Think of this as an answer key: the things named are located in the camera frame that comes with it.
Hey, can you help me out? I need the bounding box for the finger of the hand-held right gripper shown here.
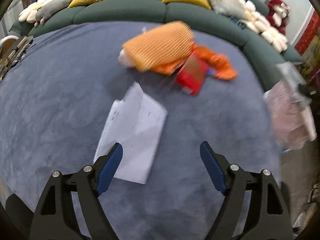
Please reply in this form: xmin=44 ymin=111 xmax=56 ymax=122
xmin=296 ymin=82 xmax=313 ymax=103

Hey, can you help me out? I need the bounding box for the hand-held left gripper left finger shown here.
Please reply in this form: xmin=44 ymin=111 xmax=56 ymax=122
xmin=29 ymin=142 xmax=124 ymax=240

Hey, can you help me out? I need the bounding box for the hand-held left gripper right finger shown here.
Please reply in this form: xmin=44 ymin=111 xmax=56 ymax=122
xmin=199 ymin=141 xmax=294 ymax=240

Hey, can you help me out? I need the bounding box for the white flower cushion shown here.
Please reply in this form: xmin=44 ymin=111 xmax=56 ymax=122
xmin=19 ymin=0 xmax=55 ymax=23
xmin=261 ymin=27 xmax=288 ymax=53
xmin=246 ymin=10 xmax=272 ymax=34
xmin=236 ymin=0 xmax=257 ymax=16

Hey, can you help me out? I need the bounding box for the blue plush table blanket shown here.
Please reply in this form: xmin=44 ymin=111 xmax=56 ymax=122
xmin=0 ymin=21 xmax=282 ymax=240

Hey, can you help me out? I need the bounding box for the red monkey plush toy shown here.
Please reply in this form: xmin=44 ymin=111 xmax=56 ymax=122
xmin=265 ymin=0 xmax=292 ymax=34

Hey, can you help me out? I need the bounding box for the orange plastic bag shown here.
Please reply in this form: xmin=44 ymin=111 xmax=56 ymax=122
xmin=152 ymin=44 xmax=238 ymax=81

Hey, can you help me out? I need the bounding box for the blue patterned cloth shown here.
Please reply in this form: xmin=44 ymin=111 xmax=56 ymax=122
xmin=230 ymin=16 xmax=247 ymax=30

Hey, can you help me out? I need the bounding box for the pale embroidered cushion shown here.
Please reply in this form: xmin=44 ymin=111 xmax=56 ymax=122
xmin=205 ymin=0 xmax=248 ymax=20

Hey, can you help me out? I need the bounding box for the orange ribbed cloth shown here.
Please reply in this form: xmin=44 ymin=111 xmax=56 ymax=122
xmin=122 ymin=21 xmax=195 ymax=72

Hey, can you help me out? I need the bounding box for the metal lock hardware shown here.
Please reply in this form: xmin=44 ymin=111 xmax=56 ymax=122
xmin=0 ymin=36 xmax=34 ymax=82

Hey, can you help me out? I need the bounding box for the dark green sofa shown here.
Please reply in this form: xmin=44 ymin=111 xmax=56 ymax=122
xmin=11 ymin=0 xmax=303 ymax=90

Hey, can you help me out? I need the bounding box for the white chair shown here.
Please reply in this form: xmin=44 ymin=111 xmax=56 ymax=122
xmin=0 ymin=35 xmax=19 ymax=53

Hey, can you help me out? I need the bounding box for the grey plush toy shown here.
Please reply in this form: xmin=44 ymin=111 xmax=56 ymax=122
xmin=34 ymin=0 xmax=72 ymax=27

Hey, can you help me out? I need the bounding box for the red patterned wall panel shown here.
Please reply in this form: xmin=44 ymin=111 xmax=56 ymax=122
xmin=294 ymin=5 xmax=320 ymax=55

